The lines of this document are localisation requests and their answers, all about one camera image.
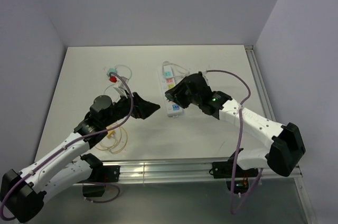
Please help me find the yellow charging cable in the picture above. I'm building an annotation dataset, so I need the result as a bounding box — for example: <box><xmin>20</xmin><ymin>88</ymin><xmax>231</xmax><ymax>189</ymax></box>
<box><xmin>96</xmin><ymin>125</ymin><xmax>129</xmax><ymax>154</ymax></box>

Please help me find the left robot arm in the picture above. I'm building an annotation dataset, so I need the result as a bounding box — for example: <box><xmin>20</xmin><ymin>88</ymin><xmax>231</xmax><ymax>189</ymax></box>
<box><xmin>1</xmin><ymin>92</ymin><xmax>160</xmax><ymax>223</ymax></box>

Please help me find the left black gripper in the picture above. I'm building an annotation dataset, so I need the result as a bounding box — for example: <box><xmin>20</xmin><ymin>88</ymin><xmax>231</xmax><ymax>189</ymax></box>
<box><xmin>102</xmin><ymin>89</ymin><xmax>159</xmax><ymax>127</ymax></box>

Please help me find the light blue charger plug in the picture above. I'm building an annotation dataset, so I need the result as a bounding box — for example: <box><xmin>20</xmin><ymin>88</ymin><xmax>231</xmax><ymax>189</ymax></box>
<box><xmin>107</xmin><ymin>68</ymin><xmax>117</xmax><ymax>77</ymax></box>

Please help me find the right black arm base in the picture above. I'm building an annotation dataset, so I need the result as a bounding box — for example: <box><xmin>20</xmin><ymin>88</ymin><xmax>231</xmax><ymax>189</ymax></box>
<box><xmin>209</xmin><ymin>161</ymin><xmax>258</xmax><ymax>194</ymax></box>

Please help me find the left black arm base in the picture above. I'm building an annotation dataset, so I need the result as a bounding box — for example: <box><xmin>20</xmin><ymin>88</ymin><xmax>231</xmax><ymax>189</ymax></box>
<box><xmin>82</xmin><ymin>165</ymin><xmax>121</xmax><ymax>203</ymax></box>

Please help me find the aluminium right rail frame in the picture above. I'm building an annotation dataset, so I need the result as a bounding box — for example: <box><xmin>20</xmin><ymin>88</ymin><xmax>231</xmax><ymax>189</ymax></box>
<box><xmin>244</xmin><ymin>44</ymin><xmax>287</xmax><ymax>157</ymax></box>

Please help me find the aluminium rail frame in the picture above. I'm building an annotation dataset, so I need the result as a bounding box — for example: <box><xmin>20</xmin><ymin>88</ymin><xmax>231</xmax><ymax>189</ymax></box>
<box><xmin>244</xmin><ymin>44</ymin><xmax>287</xmax><ymax>157</ymax></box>
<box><xmin>25</xmin><ymin>156</ymin><xmax>303</xmax><ymax>188</ymax></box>

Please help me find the white multicolour power strip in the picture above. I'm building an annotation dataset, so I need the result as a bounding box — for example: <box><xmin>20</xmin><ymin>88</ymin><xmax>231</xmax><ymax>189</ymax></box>
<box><xmin>158</xmin><ymin>65</ymin><xmax>184</xmax><ymax>118</ymax></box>

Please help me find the yellow charger plug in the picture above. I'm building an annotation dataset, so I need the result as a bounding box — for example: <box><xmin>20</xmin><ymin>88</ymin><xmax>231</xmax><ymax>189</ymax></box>
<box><xmin>106</xmin><ymin>130</ymin><xmax>116</xmax><ymax>139</ymax></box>

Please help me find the white power strip cord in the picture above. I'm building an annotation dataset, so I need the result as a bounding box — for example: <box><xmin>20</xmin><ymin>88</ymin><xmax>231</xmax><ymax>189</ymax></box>
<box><xmin>162</xmin><ymin>61</ymin><xmax>191</xmax><ymax>81</ymax></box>

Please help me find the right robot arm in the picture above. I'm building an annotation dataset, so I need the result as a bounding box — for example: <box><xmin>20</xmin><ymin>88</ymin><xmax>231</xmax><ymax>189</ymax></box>
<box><xmin>165</xmin><ymin>72</ymin><xmax>306</xmax><ymax>177</ymax></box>

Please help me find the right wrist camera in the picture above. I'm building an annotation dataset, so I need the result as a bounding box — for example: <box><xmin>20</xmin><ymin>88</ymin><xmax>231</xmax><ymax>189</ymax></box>
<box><xmin>201</xmin><ymin>71</ymin><xmax>208</xmax><ymax>82</ymax></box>

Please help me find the light green charging cable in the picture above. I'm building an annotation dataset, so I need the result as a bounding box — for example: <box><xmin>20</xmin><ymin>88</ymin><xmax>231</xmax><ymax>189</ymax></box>
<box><xmin>102</xmin><ymin>64</ymin><xmax>133</xmax><ymax>98</ymax></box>

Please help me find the aluminium front rail frame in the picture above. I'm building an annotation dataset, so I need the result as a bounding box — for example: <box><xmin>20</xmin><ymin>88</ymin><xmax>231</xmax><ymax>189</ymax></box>
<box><xmin>25</xmin><ymin>156</ymin><xmax>303</xmax><ymax>188</ymax></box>

